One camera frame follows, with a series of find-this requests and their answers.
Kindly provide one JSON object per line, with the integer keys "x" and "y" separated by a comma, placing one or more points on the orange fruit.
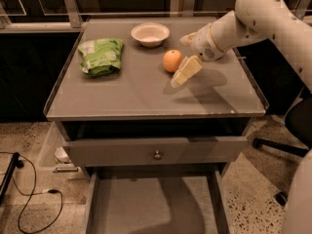
{"x": 172, "y": 60}

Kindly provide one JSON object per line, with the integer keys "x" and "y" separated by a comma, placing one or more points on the green chip bag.
{"x": 101, "y": 56}

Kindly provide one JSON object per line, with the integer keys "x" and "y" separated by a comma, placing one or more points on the metal window bracket left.
{"x": 73, "y": 13}

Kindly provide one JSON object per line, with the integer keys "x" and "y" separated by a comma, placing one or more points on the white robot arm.
{"x": 252, "y": 21}

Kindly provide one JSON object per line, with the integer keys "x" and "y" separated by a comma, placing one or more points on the grey top drawer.
{"x": 154, "y": 151}

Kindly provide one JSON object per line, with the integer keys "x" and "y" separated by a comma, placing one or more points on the grey open middle drawer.
{"x": 157, "y": 203}

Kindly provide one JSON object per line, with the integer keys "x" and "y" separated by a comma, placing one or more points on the grey drawer cabinet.
{"x": 138, "y": 101}

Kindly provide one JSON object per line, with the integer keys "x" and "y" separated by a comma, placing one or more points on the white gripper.
{"x": 204, "y": 43}

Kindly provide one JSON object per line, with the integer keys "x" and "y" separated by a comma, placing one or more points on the white paper bowl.
{"x": 150, "y": 34}

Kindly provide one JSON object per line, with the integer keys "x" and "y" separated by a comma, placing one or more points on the metal window bracket right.
{"x": 300, "y": 8}

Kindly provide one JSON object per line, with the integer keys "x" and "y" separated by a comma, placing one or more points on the black stand leg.
{"x": 14, "y": 163}

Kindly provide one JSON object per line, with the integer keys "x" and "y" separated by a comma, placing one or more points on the black office chair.
{"x": 274, "y": 152}

